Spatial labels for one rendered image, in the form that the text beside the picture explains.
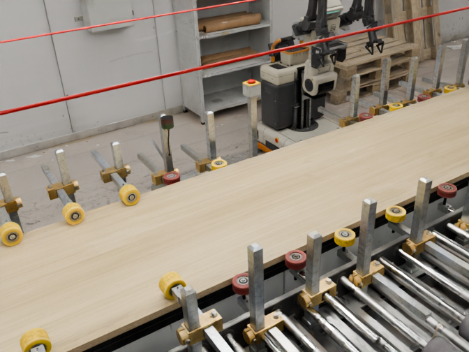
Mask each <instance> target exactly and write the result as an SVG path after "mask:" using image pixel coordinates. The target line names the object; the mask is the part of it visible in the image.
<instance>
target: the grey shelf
mask: <svg viewBox="0 0 469 352"><path fill-rule="evenodd" d="M238 1H245V0H172V2H173V10H174V12H179V11H183V10H191V9H196V8H204V7H208V6H216V5H221V4H225V3H234V2H238ZM243 11H246V12H247V13H248V12H252V14H254V13H260V14H261V20H260V23H259V24H253V25H249V26H245V27H237V28H233V29H226V30H222V31H215V32H210V33H205V32H204V31H198V19H201V18H206V17H213V16H218V15H226V14H230V13H238V12H243ZM174 23H175V31H176V38H177V52H178V59H179V71H182V70H186V69H190V68H195V67H199V66H201V58H200V57H201V56H205V55H209V54H216V53H219V52H226V51H230V50H236V49H240V48H244V47H247V42H248V47H251V51H253V50H257V52H258V53H261V52H267V51H269V47H268V44H269V43H273V0H257V1H249V2H244V3H236V4H232V5H227V6H220V7H215V8H208V9H203V10H195V11H191V12H186V13H178V14H174ZM251 32H252V33H251ZM270 62H271V57H270V56H269V55H264V56H261V57H255V58H252V59H247V60H243V61H238V62H235V63H231V64H226V65H222V66H217V67H213V68H208V69H205V70H199V71H193V72H190V73H184V74H181V75H180V80H181V93H182V101H183V108H184V110H183V112H184V113H186V112H188V111H187V109H186V108H188V109H189V110H191V111H193V112H194V113H196V114H197V115H199V116H200V117H201V124H202V125H204V124H205V119H204V112H206V111H208V110H211V111H212V112H216V111H217V110H222V109H225V108H231V107H234V106H237V105H242V104H245V103H248V99H247V96H245V95H243V86H242V84H243V83H242V82H245V81H248V80H250V79H253V80H256V81H258V82H260V83H261V80H262V78H261V74H260V68H261V66H262V65H265V64H270Z"/></svg>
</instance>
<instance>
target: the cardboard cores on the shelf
mask: <svg viewBox="0 0 469 352"><path fill-rule="evenodd" d="M260 20H261V14H260V13H254V14H252V12H248V13H247V12H246V11H243V12H238V13H230V14H226V15H218V16H213V17H206V18H201V19H198V31H204V32H205V33H210V32H215V31H222V30H226V29H233V28H237V27H245V26H249V25H253V24H259V23H260ZM257 53H258V52H257V50H253V51H251V47H244V48H240V49H236V50H230V51H226V52H219V53H216V54H209V55H205V56H201V57H200V58H201V66H205V65H208V64H214V63H217V62H221V61H227V60H230V59H236V58H240V57H245V56H248V55H252V54H257Z"/></svg>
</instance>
